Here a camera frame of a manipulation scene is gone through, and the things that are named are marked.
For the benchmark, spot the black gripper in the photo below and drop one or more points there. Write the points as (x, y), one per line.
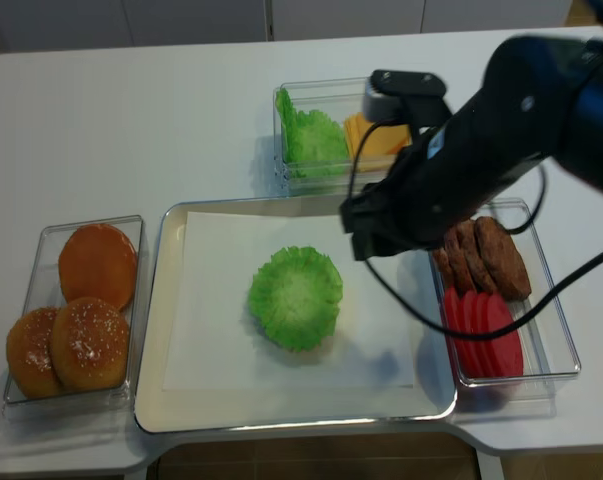
(442, 178)

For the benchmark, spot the green lettuce leaf pile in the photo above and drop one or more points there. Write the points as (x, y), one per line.
(315, 145)

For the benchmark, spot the sesame top bun left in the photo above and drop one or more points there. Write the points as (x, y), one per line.
(28, 354)

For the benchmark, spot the white serving tray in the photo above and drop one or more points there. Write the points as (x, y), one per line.
(157, 409)

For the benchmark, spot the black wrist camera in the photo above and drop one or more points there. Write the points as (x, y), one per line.
(415, 99)

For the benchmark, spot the clear patty tomato container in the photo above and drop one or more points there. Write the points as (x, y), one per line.
(549, 354)

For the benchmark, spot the clear lettuce cheese container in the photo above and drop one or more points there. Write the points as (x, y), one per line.
(339, 99)

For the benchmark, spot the brown meat patty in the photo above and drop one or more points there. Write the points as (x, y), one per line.
(502, 259)
(442, 263)
(467, 241)
(456, 258)

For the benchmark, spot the sesame top bun right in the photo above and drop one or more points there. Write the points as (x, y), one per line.
(89, 345)

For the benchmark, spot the yellow cheese slices stack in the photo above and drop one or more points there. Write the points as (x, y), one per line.
(380, 148)

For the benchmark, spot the sesame bun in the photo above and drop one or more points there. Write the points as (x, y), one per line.
(28, 354)
(89, 345)

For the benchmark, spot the plain brown bun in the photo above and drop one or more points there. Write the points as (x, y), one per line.
(98, 261)

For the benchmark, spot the red tomato slice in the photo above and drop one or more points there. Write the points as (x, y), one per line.
(452, 307)
(482, 327)
(468, 307)
(504, 353)

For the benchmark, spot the white paper sheet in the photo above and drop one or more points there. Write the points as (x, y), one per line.
(217, 344)

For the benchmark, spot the black blue robot arm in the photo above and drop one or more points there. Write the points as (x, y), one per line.
(574, 69)

